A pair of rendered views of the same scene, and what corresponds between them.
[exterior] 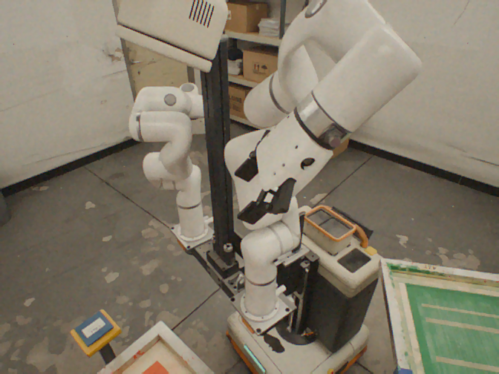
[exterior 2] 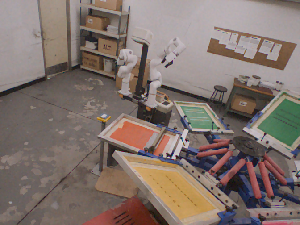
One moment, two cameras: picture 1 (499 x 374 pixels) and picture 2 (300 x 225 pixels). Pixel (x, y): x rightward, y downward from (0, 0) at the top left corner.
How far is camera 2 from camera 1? 1.87 m
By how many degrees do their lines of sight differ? 22
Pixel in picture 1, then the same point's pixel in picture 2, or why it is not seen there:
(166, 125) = (133, 57)
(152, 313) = (87, 141)
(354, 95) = (180, 50)
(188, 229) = (125, 90)
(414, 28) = (170, 36)
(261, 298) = (153, 98)
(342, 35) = (177, 43)
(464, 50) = (187, 46)
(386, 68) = (183, 47)
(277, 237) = (157, 82)
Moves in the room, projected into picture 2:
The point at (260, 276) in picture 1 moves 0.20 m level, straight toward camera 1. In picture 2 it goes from (154, 91) to (159, 99)
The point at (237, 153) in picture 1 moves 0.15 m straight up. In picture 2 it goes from (154, 61) to (157, 48)
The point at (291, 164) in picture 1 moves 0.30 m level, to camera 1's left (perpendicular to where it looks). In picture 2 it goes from (172, 58) to (146, 56)
